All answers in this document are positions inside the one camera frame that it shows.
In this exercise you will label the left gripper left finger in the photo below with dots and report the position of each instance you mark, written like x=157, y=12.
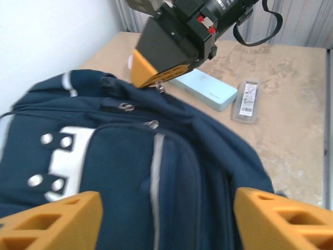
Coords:
x=52, y=221

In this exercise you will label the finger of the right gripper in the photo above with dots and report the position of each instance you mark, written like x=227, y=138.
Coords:
x=161, y=47
x=187, y=71

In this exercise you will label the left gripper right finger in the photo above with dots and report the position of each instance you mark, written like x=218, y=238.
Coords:
x=286, y=221

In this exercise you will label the clear plastic supply pack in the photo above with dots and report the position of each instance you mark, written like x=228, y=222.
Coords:
x=246, y=104

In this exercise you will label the navy blue backpack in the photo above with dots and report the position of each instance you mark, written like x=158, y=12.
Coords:
x=125, y=161

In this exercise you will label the light blue pencil case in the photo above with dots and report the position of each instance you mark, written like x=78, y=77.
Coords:
x=208, y=91

